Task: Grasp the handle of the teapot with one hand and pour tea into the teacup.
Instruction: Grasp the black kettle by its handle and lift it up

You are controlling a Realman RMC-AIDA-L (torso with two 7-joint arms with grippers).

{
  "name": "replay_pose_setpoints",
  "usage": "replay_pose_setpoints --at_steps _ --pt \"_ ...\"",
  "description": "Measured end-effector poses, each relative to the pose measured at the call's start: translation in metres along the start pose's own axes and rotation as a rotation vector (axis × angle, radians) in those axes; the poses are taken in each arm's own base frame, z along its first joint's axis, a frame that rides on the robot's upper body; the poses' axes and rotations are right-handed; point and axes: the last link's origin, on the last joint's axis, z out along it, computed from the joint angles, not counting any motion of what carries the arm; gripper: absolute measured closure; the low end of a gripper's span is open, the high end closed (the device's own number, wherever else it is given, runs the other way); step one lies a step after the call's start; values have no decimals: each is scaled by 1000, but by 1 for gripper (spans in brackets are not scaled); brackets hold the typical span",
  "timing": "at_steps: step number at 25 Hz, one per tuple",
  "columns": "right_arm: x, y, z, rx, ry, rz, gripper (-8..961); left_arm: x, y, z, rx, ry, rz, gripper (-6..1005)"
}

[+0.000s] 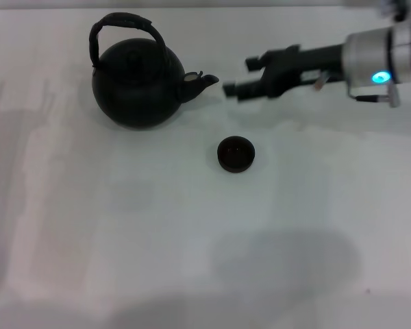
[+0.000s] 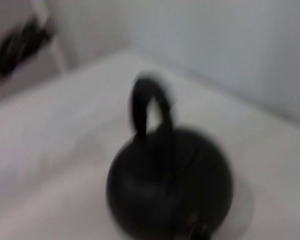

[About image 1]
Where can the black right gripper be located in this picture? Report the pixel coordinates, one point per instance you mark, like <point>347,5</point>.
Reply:
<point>305,61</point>

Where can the small black teacup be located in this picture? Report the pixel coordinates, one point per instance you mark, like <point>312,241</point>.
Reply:
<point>235,154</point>

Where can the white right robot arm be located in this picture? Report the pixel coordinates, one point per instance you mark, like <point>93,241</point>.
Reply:
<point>397,51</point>

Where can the clear acrylic camera bracket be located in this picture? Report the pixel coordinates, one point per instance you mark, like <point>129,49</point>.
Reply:
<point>394,96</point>

